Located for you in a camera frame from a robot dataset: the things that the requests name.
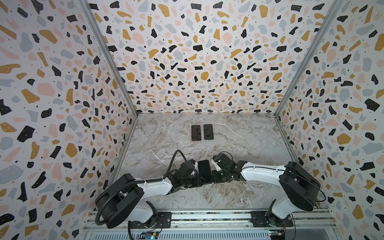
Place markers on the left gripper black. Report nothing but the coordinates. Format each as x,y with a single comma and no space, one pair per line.
196,178

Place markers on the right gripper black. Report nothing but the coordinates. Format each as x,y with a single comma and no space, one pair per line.
217,175

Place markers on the blue edged phone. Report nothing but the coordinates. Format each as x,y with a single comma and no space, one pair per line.
205,172

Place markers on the purple edged phone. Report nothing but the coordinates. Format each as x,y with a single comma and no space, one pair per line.
208,132

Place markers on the silver edged phone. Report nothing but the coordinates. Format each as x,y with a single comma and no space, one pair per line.
196,133

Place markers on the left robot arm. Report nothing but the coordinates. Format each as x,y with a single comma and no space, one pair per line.
126,199

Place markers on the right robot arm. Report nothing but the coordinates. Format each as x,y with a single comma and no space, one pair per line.
301,188

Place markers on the left circuit board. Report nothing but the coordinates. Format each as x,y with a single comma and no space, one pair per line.
148,235

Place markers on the circuit board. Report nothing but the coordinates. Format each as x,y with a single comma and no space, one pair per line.
277,235
148,235

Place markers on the right circuit board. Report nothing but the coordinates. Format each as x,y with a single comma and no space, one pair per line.
277,235

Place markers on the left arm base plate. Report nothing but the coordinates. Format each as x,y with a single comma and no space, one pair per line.
149,220

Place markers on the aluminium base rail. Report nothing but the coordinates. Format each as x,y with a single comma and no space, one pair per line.
222,225

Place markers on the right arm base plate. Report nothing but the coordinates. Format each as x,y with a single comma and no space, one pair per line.
261,219

